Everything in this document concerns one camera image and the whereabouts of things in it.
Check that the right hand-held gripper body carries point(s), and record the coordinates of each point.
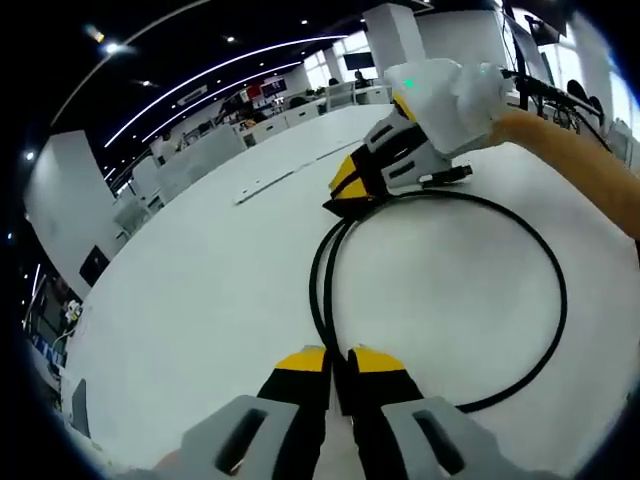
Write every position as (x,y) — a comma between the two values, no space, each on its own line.
(450,110)

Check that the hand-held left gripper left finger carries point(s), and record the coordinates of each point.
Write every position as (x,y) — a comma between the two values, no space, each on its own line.
(300,385)

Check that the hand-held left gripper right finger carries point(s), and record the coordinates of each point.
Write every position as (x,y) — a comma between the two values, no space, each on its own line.
(380,390)

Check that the white square pillar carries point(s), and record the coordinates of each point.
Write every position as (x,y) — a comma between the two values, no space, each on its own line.
(395,35)

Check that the small wall monitor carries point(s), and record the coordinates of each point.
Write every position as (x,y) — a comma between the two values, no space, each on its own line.
(357,61)

